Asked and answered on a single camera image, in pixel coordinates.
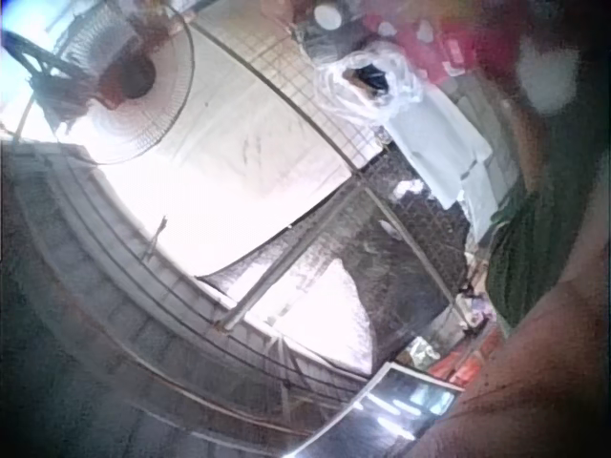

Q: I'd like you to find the clear plastic bag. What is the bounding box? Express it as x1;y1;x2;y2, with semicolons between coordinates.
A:
314;40;425;128

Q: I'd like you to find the wire mesh panel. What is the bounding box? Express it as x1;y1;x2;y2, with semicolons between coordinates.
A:
190;18;474;335

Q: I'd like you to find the red printed bag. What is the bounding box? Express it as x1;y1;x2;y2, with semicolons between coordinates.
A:
360;9;483;87

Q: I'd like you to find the white round lid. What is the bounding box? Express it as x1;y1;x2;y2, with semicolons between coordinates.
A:
312;3;344;30

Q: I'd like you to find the white cloth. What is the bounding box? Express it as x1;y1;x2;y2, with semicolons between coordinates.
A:
384;85;495;239

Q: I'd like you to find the white wire-guard fan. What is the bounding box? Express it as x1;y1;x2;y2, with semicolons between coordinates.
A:
28;4;196;167

